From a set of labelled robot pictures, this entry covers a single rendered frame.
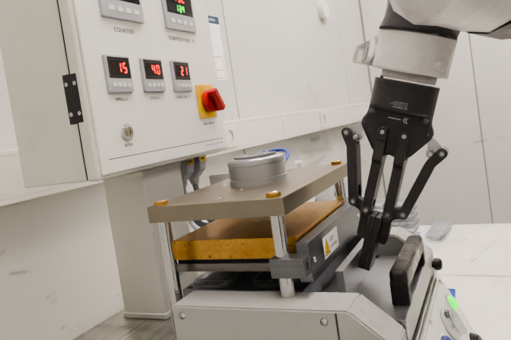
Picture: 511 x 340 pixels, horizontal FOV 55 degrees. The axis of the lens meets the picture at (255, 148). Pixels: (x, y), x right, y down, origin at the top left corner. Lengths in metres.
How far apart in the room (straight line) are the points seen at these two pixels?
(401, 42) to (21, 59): 0.46
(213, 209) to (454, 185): 2.69
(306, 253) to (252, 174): 0.15
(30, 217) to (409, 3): 0.84
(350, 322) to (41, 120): 0.44
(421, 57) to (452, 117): 2.57
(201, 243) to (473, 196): 2.66
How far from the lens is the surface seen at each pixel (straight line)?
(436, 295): 0.76
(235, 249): 0.60
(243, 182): 0.65
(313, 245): 0.57
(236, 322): 0.56
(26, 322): 1.09
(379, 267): 0.72
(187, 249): 0.64
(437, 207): 3.23
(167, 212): 0.60
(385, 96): 0.59
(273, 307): 0.54
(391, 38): 0.58
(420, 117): 0.60
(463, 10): 0.48
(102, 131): 0.63
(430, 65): 0.58
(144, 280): 0.77
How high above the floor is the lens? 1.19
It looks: 3 degrees down
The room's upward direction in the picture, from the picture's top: 8 degrees counter-clockwise
